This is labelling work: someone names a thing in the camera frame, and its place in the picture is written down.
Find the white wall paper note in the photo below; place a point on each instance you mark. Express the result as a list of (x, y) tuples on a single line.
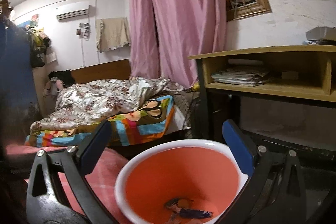
[(51, 57)]

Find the stack of papers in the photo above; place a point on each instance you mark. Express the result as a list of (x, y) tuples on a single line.
[(241, 77)]

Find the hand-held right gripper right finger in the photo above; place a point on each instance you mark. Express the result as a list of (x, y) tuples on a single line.
[(237, 146)]

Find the pile of clothes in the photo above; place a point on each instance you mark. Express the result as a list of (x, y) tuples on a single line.
[(63, 78)]

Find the black hanging bag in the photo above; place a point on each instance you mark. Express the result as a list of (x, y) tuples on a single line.
[(37, 58)]

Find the wooden desk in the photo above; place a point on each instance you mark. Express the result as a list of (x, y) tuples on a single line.
[(262, 52)]

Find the beige hanging towel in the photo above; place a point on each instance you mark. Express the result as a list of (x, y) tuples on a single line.
[(113, 33)]

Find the blue toothpaste tube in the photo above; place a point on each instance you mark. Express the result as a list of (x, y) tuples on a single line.
[(197, 213)]

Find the white air conditioner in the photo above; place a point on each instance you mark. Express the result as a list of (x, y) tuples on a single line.
[(72, 12)]

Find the grey box on desk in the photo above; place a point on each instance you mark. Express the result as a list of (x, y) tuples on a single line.
[(321, 33)]

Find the brown stuffed toy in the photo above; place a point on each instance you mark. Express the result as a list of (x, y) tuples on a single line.
[(5, 8)]

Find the yellow hanging clothes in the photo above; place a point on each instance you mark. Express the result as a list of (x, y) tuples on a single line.
[(39, 39)]

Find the orange bin with white rim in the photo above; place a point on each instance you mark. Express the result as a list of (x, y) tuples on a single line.
[(183, 174)]

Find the wall poster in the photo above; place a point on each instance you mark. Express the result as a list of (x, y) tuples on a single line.
[(31, 20)]

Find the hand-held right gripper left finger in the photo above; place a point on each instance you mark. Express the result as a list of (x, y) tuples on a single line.
[(95, 148)]

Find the colourful patchwork bed sheet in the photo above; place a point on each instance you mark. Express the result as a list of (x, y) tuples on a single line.
[(136, 127)]

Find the pink curtain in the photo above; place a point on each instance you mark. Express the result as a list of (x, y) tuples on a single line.
[(181, 16)]

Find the wooden headboard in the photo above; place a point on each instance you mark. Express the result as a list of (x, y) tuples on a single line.
[(105, 71)]

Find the floral quilt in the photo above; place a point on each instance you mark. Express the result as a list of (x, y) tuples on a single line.
[(99, 98)]

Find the blue fabric wardrobe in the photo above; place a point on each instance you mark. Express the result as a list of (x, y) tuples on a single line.
[(15, 77)]

